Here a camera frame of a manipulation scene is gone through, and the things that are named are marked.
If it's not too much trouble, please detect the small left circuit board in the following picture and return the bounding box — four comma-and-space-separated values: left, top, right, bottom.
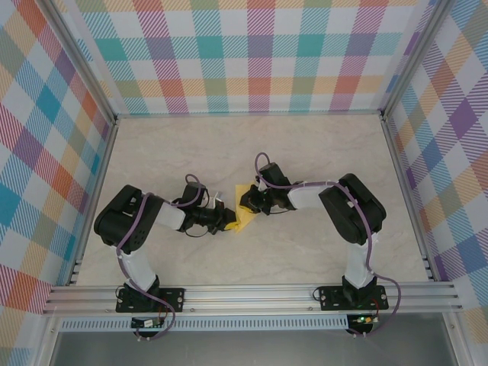
131, 318, 165, 329

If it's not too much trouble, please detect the grey metal panel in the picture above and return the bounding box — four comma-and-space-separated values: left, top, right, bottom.
49, 329, 458, 366

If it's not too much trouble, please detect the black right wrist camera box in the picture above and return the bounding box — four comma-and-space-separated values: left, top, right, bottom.
258, 162, 290, 188

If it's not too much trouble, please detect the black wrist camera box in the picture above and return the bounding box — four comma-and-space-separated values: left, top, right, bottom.
258, 162, 290, 188
181, 183, 210, 209

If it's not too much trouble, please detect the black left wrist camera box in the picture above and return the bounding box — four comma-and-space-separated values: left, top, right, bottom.
181, 183, 210, 209

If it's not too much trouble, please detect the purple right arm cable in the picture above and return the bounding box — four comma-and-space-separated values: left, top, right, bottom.
254, 152, 402, 339

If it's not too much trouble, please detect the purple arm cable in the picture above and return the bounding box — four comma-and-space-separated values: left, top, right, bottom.
254, 152, 402, 339
116, 174, 209, 342

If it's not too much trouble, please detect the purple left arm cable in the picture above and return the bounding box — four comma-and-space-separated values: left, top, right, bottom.
116, 174, 209, 342

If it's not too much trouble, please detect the aluminium mounting rail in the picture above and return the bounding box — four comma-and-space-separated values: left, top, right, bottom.
41, 281, 464, 316

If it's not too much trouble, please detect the aluminium rear floor rail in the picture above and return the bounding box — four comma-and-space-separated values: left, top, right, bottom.
114, 109, 384, 117

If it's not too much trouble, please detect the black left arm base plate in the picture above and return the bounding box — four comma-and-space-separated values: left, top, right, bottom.
115, 287, 187, 314

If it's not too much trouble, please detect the slotted white cable duct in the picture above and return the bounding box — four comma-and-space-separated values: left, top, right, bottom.
60, 314, 350, 332

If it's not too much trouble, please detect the aluminium side floor rail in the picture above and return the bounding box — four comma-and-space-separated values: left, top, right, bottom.
67, 121, 120, 286
380, 114, 436, 282

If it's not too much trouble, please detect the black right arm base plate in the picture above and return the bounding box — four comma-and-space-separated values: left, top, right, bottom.
319, 285, 390, 312

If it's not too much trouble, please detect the aluminium frame post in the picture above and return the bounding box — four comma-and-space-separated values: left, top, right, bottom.
41, 0, 118, 125
380, 0, 454, 121

